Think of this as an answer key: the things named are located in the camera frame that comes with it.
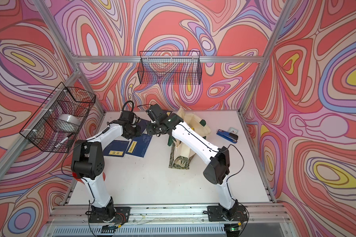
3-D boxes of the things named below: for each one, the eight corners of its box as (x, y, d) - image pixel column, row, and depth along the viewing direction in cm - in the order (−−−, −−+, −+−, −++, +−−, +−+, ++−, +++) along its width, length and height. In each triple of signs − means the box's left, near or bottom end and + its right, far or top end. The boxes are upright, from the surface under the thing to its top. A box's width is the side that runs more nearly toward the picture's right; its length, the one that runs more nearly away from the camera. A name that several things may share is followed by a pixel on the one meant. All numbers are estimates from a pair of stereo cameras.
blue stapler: (215, 135, 107) (216, 132, 104) (217, 131, 110) (218, 127, 107) (235, 143, 103) (237, 140, 100) (237, 138, 105) (239, 135, 102)
